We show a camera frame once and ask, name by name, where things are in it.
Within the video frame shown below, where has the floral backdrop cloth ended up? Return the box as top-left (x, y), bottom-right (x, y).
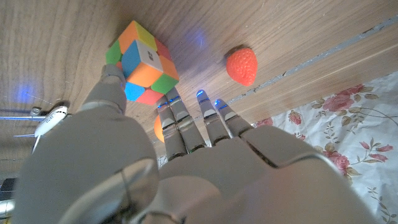
top-left (155, 71), bottom-right (398, 224)

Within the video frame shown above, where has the white toy airplane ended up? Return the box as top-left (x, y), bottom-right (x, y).
top-left (0, 105), bottom-right (69, 155)

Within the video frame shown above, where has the orange fruit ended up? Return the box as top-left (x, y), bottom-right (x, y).
top-left (153, 114), bottom-right (165, 144)

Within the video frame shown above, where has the red toy strawberry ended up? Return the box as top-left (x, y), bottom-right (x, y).
top-left (226, 47), bottom-right (259, 87)

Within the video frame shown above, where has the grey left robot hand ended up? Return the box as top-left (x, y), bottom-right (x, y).
top-left (12, 63), bottom-right (377, 224)

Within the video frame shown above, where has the colourful Rubik's cube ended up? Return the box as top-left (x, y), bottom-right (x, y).
top-left (104, 20), bottom-right (180, 106)

